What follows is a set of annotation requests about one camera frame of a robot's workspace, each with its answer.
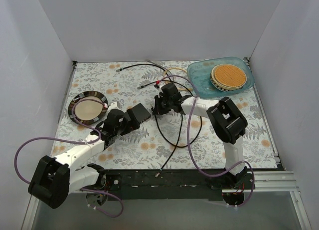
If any black network switch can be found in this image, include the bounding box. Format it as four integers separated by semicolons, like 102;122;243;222
132;103;152;124

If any black ethernet cable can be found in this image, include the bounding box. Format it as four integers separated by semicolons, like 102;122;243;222
116;62;204;148

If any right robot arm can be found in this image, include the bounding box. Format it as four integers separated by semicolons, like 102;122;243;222
153;92;249;189

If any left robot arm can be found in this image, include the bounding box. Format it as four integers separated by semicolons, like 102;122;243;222
28;104;151;209

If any floral tablecloth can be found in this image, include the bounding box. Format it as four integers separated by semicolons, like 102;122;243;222
49;59;279;170

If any black rimmed plate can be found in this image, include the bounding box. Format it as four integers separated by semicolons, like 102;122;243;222
67;90;108;125

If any teal plastic tray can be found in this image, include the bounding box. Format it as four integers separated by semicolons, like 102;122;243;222
187;57;255;99

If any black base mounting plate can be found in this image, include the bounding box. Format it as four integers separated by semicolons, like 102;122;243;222
82;168;250;201

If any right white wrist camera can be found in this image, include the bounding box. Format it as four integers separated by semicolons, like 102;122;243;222
154;81;166;92

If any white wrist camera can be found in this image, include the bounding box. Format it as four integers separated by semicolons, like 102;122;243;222
154;81;166;92
103;101;119;111

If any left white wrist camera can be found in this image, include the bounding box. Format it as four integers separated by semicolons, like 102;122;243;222
103;101;119;111

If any yellow ethernet cable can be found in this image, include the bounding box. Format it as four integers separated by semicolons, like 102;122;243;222
163;68;194;92

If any black braided cable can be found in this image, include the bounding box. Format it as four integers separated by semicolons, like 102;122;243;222
138;80;185;171

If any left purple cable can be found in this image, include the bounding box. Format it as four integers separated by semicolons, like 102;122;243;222
14;97;108;186

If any aluminium frame rail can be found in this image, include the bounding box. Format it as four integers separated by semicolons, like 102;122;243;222
218;172;312;230

